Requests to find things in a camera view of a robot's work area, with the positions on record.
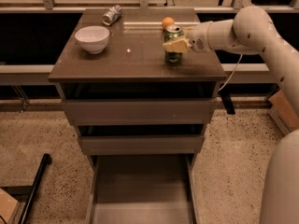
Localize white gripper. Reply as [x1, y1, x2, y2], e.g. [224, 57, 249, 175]
[163, 21, 212, 53]

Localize green soda can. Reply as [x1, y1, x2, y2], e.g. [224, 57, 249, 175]
[164, 24, 183, 65]

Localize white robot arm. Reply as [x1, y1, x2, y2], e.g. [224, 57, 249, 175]
[164, 7, 299, 224]

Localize silver can lying down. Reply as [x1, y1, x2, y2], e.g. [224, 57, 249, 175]
[102, 5, 121, 26]

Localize brown drawer cabinet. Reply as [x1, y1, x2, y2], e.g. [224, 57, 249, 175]
[48, 7, 227, 224]

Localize top drawer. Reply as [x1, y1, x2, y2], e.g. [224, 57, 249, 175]
[62, 99, 216, 126]

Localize middle drawer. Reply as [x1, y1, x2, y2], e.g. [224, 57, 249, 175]
[78, 135, 204, 155]

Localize open bottom drawer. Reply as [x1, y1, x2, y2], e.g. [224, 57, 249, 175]
[85, 154, 200, 224]

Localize orange ball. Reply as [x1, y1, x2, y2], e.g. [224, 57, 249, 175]
[162, 17, 175, 30]

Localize white ceramic bowl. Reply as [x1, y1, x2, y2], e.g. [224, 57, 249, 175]
[75, 26, 110, 54]

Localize cardboard box right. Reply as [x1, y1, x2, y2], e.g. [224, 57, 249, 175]
[269, 91, 299, 135]

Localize cardboard box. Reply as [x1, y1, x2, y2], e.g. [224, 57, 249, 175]
[0, 189, 20, 224]
[269, 91, 299, 135]

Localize black pole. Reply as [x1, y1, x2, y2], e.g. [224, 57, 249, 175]
[18, 153, 51, 224]

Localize cardboard box bottom left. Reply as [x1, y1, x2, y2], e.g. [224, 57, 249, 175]
[0, 189, 20, 224]

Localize white cable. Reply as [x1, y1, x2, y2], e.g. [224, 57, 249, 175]
[218, 53, 244, 92]

